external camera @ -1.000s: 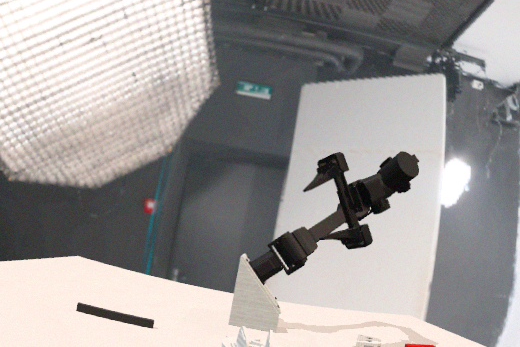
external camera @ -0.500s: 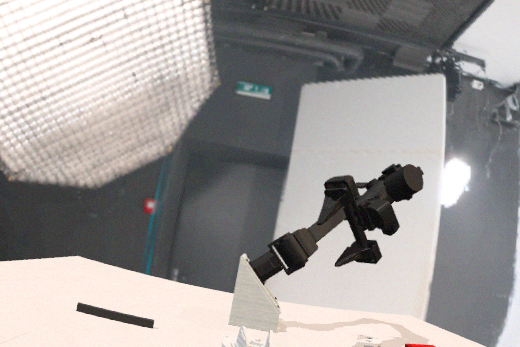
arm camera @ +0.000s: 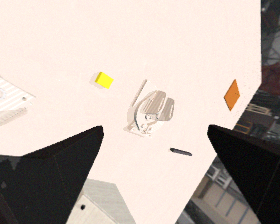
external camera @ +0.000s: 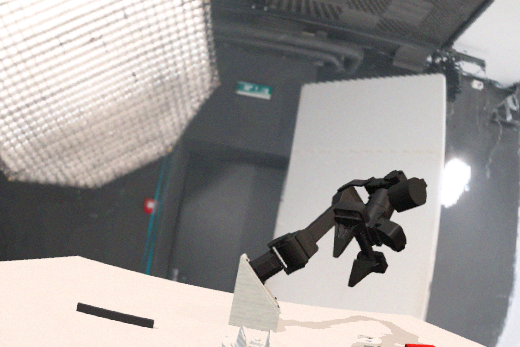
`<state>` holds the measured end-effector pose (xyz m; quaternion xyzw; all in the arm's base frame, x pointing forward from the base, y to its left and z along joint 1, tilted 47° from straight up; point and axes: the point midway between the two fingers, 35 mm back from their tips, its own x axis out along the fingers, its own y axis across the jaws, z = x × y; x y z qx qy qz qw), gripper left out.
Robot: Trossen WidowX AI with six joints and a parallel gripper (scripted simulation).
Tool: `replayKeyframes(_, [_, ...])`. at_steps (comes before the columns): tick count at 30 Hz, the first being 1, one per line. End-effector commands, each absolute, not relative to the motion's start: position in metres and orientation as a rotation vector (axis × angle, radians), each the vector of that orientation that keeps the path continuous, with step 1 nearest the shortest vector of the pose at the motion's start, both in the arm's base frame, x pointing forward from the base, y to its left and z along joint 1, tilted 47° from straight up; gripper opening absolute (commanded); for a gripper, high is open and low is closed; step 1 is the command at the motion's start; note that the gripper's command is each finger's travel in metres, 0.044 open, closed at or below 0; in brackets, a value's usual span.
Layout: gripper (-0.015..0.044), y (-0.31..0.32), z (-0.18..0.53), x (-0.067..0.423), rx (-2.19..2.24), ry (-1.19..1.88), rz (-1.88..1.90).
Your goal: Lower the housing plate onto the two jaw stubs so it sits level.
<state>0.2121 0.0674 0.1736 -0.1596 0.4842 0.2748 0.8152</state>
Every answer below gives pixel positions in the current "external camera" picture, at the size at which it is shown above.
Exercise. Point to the black flat bar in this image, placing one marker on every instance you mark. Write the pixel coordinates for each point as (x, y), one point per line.
(114, 315)

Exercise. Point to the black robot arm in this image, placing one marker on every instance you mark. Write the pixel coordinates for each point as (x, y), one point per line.
(394, 191)

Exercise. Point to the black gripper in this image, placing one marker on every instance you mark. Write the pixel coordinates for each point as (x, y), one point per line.
(351, 220)

